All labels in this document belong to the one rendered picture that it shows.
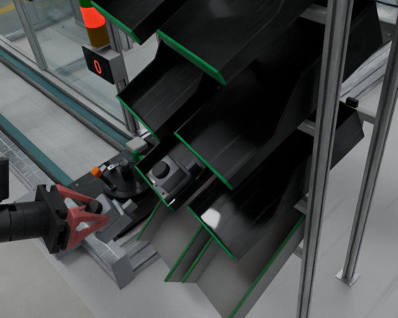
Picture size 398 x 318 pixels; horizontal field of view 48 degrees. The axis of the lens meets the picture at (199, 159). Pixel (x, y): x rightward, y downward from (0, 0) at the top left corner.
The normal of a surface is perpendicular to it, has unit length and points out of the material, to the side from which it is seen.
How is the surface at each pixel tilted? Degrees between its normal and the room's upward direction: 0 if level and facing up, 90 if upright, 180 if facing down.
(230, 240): 25
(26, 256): 0
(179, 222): 45
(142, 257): 90
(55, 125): 0
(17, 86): 0
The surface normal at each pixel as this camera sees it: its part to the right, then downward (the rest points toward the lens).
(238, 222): -0.44, -0.49
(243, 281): -0.66, -0.22
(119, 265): 0.68, 0.44
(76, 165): -0.10, -0.74
